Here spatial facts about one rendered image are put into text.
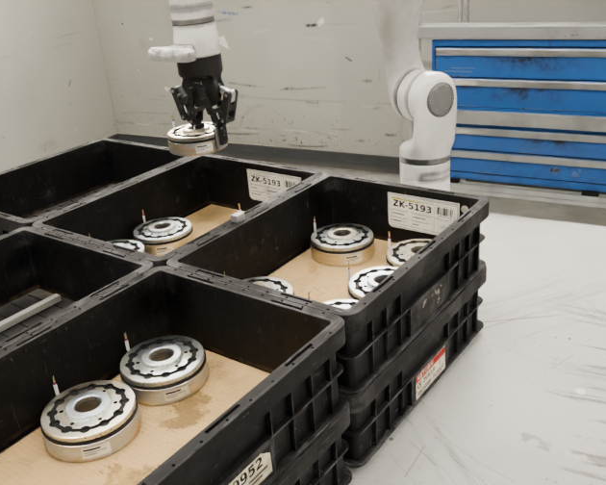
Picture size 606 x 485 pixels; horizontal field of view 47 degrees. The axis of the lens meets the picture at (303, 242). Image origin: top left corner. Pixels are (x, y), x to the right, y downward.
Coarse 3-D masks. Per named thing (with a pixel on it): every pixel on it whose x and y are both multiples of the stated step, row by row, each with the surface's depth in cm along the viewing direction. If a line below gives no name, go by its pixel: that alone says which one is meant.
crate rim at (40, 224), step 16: (192, 160) 135; (224, 160) 133; (240, 160) 132; (144, 176) 127; (112, 192) 120; (288, 192) 114; (80, 208) 115; (256, 208) 108; (224, 224) 103; (80, 240) 102; (96, 240) 102; (192, 240) 99; (144, 256) 95; (160, 256) 95
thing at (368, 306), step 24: (432, 192) 109; (456, 192) 108; (264, 216) 107; (480, 216) 102; (216, 240) 99; (432, 240) 93; (456, 240) 96; (168, 264) 92; (408, 264) 87; (432, 264) 91; (264, 288) 84; (384, 288) 82; (336, 312) 78; (360, 312) 77
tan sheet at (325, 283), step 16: (304, 256) 115; (384, 256) 112; (288, 272) 110; (304, 272) 109; (320, 272) 109; (336, 272) 108; (352, 272) 108; (304, 288) 104; (320, 288) 104; (336, 288) 104
